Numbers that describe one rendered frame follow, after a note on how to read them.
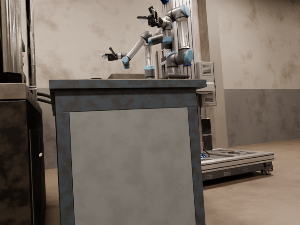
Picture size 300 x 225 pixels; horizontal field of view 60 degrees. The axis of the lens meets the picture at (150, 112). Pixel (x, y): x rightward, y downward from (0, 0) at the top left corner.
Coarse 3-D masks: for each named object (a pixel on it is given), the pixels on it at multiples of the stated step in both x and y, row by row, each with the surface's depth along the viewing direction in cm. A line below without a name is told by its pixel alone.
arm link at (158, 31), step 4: (168, 12) 245; (164, 16) 245; (168, 16) 243; (168, 20) 242; (172, 20) 246; (160, 28) 234; (156, 32) 230; (160, 32) 231; (152, 36) 229; (156, 36) 224; (148, 40) 229; (152, 40) 226; (156, 40) 224; (152, 44) 229; (156, 44) 229
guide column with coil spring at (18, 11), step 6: (18, 0) 141; (18, 6) 140; (18, 12) 140; (18, 18) 140; (18, 24) 140; (18, 30) 139; (18, 36) 139; (18, 42) 139; (18, 48) 139; (18, 54) 138; (18, 60) 138; (18, 66) 138
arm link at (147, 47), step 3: (147, 42) 304; (144, 45) 307; (147, 45) 305; (144, 48) 309; (147, 48) 305; (150, 48) 306; (147, 51) 305; (150, 51) 306; (147, 54) 305; (150, 54) 306; (147, 57) 305; (150, 57) 305; (147, 60) 305; (150, 60) 305; (147, 63) 305; (150, 63) 305
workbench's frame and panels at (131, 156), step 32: (64, 96) 103; (96, 96) 108; (128, 96) 112; (160, 96) 117; (192, 96) 123; (64, 128) 103; (96, 128) 107; (128, 128) 112; (160, 128) 117; (192, 128) 122; (64, 160) 102; (96, 160) 106; (128, 160) 111; (160, 160) 116; (192, 160) 121; (64, 192) 101; (96, 192) 105; (128, 192) 110; (160, 192) 115; (192, 192) 120; (64, 224) 100; (96, 224) 104; (128, 224) 109; (160, 224) 114; (192, 224) 119
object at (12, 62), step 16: (0, 0) 100; (32, 0) 214; (0, 16) 100; (16, 16) 104; (32, 16) 213; (0, 32) 100; (16, 32) 103; (32, 32) 212; (0, 48) 100; (16, 48) 102; (32, 48) 210; (16, 64) 101; (32, 64) 210; (0, 80) 97; (16, 80) 99; (32, 80) 209
